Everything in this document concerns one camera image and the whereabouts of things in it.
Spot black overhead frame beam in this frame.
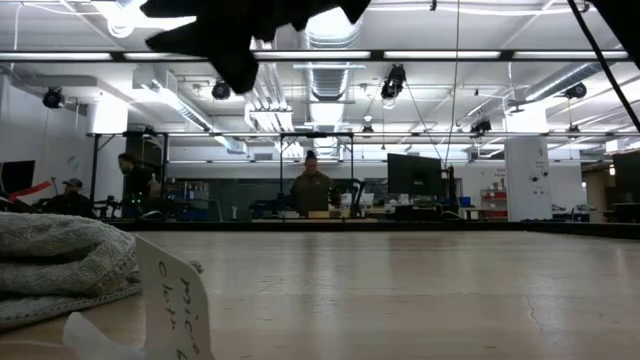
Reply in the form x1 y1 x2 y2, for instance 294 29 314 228
0 48 640 63

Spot blue storage bin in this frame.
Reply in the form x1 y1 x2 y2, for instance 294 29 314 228
169 180 210 222

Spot white LED light bar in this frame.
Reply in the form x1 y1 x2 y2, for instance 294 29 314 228
123 51 209 62
252 50 372 61
0 51 113 62
383 50 502 61
513 50 630 61

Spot red shelf unit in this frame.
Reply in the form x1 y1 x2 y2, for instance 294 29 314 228
479 188 509 221

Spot red plastic strip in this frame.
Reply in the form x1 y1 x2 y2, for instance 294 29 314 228
7 180 54 202

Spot black aluminium table frame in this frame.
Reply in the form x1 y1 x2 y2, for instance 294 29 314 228
97 218 640 240

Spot thin black cable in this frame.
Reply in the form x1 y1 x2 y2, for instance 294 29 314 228
566 0 640 132

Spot white label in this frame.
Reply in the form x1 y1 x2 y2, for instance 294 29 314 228
61 311 147 360

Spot black ceiling cord reel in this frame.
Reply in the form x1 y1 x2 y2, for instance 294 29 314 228
563 81 589 100
210 80 233 102
468 118 494 137
41 86 66 110
379 63 408 101

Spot white handwritten paper tag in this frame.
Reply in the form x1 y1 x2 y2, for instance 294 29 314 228
133 234 217 360

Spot silver ventilation duct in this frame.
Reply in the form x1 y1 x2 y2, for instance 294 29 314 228
302 12 364 104

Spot person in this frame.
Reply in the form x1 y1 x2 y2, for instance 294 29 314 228
288 149 335 219
116 152 162 220
30 177 95 220

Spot white pillar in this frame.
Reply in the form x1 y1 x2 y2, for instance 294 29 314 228
503 136 554 223

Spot black monitor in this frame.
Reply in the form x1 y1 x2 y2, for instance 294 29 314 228
611 150 640 204
386 152 444 199
0 159 37 194

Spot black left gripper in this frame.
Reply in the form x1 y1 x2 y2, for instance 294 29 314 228
139 0 372 96

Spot grey microfiber towel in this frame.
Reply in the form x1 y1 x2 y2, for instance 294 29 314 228
0 211 142 332

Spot thin grey hanging cord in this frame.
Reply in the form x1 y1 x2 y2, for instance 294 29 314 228
443 0 461 170

